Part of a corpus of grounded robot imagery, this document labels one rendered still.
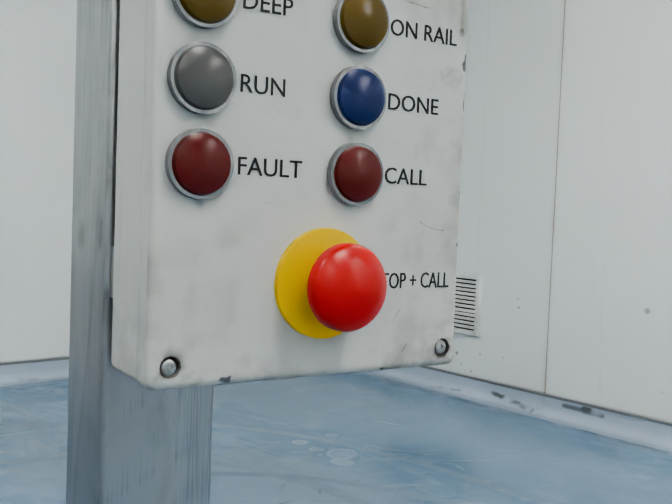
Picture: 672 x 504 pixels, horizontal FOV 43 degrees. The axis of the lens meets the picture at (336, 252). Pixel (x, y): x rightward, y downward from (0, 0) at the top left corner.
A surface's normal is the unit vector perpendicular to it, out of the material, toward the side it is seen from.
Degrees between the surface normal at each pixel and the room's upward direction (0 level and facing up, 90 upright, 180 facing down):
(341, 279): 88
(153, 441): 90
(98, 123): 90
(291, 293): 90
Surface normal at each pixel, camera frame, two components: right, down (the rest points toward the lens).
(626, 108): -0.77, 0.00
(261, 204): 0.55, 0.07
